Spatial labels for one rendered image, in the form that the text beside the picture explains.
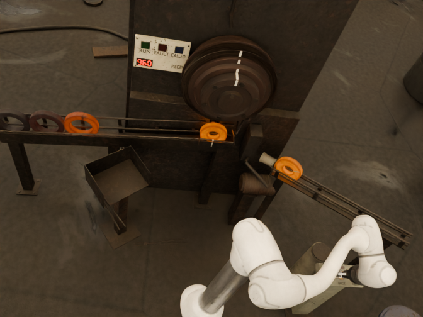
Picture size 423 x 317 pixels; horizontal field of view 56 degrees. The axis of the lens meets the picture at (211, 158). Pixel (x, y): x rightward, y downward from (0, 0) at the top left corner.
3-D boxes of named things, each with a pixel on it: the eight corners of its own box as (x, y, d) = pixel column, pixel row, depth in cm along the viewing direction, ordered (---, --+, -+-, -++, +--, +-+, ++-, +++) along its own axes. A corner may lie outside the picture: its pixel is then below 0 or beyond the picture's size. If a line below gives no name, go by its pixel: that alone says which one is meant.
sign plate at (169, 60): (133, 63, 199) (135, 33, 185) (185, 70, 203) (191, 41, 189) (133, 66, 197) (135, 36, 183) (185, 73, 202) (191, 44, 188)
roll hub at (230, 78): (196, 111, 200) (206, 68, 178) (249, 117, 204) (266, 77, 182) (196, 119, 196) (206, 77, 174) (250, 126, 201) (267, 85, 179)
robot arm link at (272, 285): (313, 295, 129) (294, 258, 137) (272, 304, 119) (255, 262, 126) (289, 312, 137) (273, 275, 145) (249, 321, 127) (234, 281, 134)
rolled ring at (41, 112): (58, 114, 208) (60, 109, 210) (22, 114, 208) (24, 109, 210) (68, 136, 223) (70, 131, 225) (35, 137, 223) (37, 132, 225)
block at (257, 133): (238, 146, 246) (248, 121, 227) (250, 148, 247) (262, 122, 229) (239, 160, 240) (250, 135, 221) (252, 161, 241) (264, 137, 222)
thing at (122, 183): (90, 228, 255) (84, 164, 198) (126, 211, 267) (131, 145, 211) (105, 254, 247) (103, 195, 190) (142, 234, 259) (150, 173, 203)
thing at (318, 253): (279, 273, 262) (310, 240, 221) (296, 275, 264) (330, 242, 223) (281, 292, 255) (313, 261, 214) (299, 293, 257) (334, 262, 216)
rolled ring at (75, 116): (56, 121, 212) (57, 116, 214) (77, 141, 226) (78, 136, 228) (85, 112, 207) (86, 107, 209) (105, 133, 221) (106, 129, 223)
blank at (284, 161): (281, 175, 235) (278, 179, 233) (275, 155, 227) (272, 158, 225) (305, 179, 225) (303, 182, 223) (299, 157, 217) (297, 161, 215)
